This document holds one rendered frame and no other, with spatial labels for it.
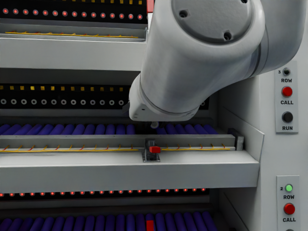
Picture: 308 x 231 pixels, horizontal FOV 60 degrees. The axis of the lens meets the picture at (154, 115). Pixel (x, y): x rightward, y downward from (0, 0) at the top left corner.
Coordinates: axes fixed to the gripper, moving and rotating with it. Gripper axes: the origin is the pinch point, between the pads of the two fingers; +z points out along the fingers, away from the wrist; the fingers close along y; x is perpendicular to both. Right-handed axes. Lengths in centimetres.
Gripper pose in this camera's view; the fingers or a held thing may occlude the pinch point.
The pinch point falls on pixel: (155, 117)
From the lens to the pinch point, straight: 49.1
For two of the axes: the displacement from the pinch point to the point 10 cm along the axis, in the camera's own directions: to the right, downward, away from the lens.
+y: -9.9, 0.0, -1.3
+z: -1.3, 2.6, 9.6
